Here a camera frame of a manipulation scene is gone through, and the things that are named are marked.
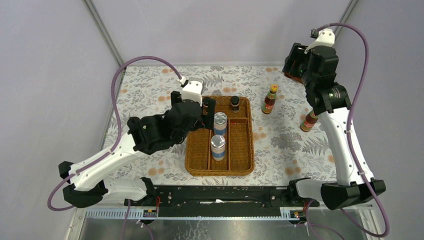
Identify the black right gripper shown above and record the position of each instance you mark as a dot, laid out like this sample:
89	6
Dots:
297	53

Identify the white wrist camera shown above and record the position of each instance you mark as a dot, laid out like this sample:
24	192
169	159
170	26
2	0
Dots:
192	89
324	37

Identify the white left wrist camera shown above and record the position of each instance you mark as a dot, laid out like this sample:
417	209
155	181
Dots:
192	89

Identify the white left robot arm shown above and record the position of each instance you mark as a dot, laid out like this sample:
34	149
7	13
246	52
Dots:
89	182

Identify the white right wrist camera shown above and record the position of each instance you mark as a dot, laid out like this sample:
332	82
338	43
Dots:
324	37

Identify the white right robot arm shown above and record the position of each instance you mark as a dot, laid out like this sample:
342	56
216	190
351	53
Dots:
355	183

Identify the silver-lid salt jar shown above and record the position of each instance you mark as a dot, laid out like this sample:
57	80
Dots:
218	147
220	123

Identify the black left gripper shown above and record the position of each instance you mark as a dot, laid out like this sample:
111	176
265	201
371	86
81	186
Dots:
208	123

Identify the red sauce bottle yellow cap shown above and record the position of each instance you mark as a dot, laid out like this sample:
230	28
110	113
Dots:
270	99

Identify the brown wicker basket tray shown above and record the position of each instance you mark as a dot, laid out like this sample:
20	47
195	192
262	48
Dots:
227	149

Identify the black-cap spice jar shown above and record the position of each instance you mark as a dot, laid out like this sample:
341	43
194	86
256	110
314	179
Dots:
235	104
205	105

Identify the floral table mat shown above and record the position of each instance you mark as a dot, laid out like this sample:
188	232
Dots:
282	151

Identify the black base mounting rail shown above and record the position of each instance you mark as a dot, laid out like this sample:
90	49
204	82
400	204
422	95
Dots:
185	201

